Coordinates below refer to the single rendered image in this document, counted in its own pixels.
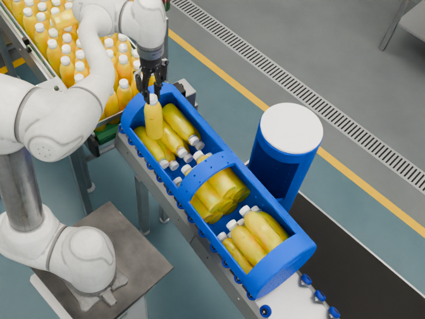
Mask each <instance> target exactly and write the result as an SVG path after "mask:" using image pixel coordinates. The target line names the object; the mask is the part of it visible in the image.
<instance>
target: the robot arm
mask: <svg viewBox="0 0 425 319"><path fill-rule="evenodd" d="M72 12H73V16H74V17H75V18H76V19H77V20H78V21H79V22H80V25H79V28H78V38H79V41H80V44H81V47H82V49H83V52H84V55H85V57H86V60H87V63H88V64H89V68H90V74H89V75H88V76H87V77H85V78H84V79H83V80H81V81H80V82H79V83H77V84H75V85H73V86H71V87H70V88H68V89H67V90H66V91H65V92H60V91H52V90H48V89H43V88H40V87H37V86H35V85H32V84H30V83H28V82H26V81H24V80H21V79H19V78H15V77H11V76H9V75H5V74H2V73H0V195H1V199H2V201H3V204H4V208H5V210H6V211H5V212H4V213H1V214H0V253H1V254H2V255H3V256H5V257H7V258H9V259H11V260H13V261H16V262H18V263H21V264H23V265H27V266H30V267H32V268H37V269H40V270H45V271H48V272H51V273H53V274H55V275H57V276H58V277H59V278H60V279H61V280H63V282H64V283H65V284H66V286H67V287H68V288H69V290H70V291H71V293H72V294H73V295H74V297H75V299H76V300H77V301H78V303H79V305H80V309H81V310H82V311H83V312H85V313H86V312H88V311H90V309H91V308H92V307H93V305H95V304H96V303H98V302H99V301H100V300H102V299H103V300H104V301H105V302H106V303H107V304H108V305H109V306H110V307H113V306H115V305H116V303H117V302H116V300H115V298H114V296H113V294H112V292H113V291H115V290H116V289H118V288H119V287H122V286H125V285H126V284H127V283H128V278H127V276H125V275H124V274H122V273H121V272H120V271H119V269H118V268H117V266H116V256H115V251H114V247H113V244H112V242H111V240H110V239H109V237H108V236H107V235H106V234H105V233H104V232H103V231H101V230H99V229H98V228H95V227H88V226H83V227H69V226H67V225H64V224H62V223H60V222H59V220H58V219H57V218H56V217H55V216H54V215H53V213H52V212H51V210H50V209H49V208H48V207H47V206H46V205H45V204H42V201H41V198H40V192H39V186H38V183H37V177H36V174H35V168H34V162H33V159H32V156H34V157H35V158H37V159H38V160H41V161H45V162H55V161H59V160H61V159H63V158H65V157H67V156H69V155H70V154H71V153H73V152H74V151H76V150H77V149H78V148H79V147H80V146H81V145H82V144H83V143H84V142H85V141H86V140H87V139H88V137H89V136H90V135H91V133H92V132H93V131H94V129H95V128H96V126H97V123H98V121H99V120H100V118H101V116H102V114H103V111H104V108H105V106H106V103H107V101H108V98H109V96H110V94H111V91H112V90H113V86H114V81H115V70H114V66H113V63H112V61H111V59H110V57H109V55H108V53H107V52H106V50H105V48H104V46H103V45H102V42H101V40H100V38H99V37H105V36H107V35H113V34H114V33H119V34H123V35H127V36H129V37H131V38H132V39H134V40H135V41H136V45H137V54H138V55H139V60H140V66H139V70H137V71H133V74H134V75H135V81H136V86H137V90H138V91H139V92H140V93H142V95H143V97H144V101H145V102H146V103H147V104H150V91H149V90H148V86H149V79H150V77H151V74H152V73H153V74H154V77H155V79H156V81H155V82H154V94H155V95H156V96H157V98H158V99H160V90H161V87H162V86H163V84H162V83H163V82H165V81H166V74H167V66H168V63H169V61H168V60H167V59H166V58H165V57H163V58H162V55H163V53H164V36H165V35H166V13H165V9H164V4H163V2H162V0H134V1H133V2H131V1H126V0H74V1H73V4H72ZM160 66H161V67H160ZM159 67H160V72H159ZM141 73H143V77H142V79H141Z"/></svg>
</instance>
